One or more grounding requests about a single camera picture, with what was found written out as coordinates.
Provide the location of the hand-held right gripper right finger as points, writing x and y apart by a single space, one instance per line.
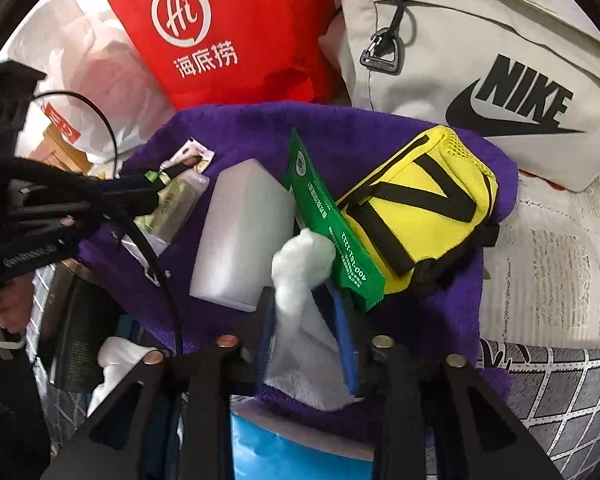
347 352

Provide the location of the black booklet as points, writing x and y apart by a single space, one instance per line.
80 330

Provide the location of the grey backpack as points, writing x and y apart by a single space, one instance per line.
430 35

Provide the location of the red paper bag white logo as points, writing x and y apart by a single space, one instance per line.
260 10

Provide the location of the purple towel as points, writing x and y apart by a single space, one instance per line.
360 130

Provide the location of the grey grid pattern blanket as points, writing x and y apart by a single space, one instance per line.
570 400

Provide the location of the fruit print sachet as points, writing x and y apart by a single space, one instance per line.
200 152

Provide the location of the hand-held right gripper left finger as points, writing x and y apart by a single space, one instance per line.
266 332

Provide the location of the yellow cardboard box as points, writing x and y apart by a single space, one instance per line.
55 152

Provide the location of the green packet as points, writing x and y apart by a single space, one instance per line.
325 220

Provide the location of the newspaper print cloth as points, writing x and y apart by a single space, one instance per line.
545 270

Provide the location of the person's left hand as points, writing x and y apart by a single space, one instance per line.
5 305

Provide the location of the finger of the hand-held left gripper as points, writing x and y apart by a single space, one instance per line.
130 184
130 202

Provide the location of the blue box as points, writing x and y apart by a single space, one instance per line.
280 450

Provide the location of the small clear sachet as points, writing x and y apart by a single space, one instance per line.
175 205

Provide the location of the white plastic bag red print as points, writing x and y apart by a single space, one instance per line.
80 60

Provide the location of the white foam block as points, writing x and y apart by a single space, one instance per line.
240 240

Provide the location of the clear plastic packet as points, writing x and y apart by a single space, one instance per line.
140 245

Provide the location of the white cloth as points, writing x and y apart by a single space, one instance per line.
305 360
115 360

